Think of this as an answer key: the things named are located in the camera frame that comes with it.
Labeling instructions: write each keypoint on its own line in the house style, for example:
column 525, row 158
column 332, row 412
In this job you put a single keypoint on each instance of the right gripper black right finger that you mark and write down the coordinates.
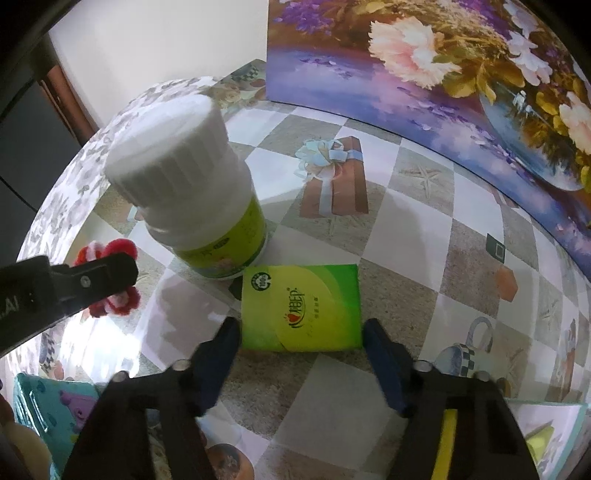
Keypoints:
column 488, row 442

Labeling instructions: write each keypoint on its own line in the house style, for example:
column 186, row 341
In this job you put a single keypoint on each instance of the floral painting canvas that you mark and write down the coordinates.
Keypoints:
column 499, row 87

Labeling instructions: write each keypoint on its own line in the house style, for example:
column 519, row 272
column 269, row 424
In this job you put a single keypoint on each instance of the red pink yarn flower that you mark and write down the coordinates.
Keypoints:
column 117, row 275

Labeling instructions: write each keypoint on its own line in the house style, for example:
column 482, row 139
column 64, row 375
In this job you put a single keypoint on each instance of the teal plastic toy case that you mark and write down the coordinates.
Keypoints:
column 55, row 410

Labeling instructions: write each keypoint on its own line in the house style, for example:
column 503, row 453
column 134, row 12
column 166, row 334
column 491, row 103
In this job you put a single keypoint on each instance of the green tissue pack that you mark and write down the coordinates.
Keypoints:
column 290, row 308

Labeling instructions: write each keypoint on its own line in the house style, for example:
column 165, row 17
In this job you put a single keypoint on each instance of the white capped plastic bottle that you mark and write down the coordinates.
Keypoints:
column 174, row 163

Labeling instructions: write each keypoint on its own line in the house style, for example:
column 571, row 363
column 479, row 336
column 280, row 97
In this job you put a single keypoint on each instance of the mint white storage tray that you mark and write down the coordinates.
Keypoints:
column 557, row 434

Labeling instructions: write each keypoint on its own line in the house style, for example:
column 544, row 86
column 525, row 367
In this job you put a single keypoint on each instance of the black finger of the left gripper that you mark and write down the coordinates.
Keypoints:
column 36, row 295

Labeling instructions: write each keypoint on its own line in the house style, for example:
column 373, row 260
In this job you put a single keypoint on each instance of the yellow green sponge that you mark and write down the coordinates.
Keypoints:
column 445, row 452

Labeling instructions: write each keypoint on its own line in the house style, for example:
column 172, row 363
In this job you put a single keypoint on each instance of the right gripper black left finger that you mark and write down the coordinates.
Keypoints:
column 114, row 444

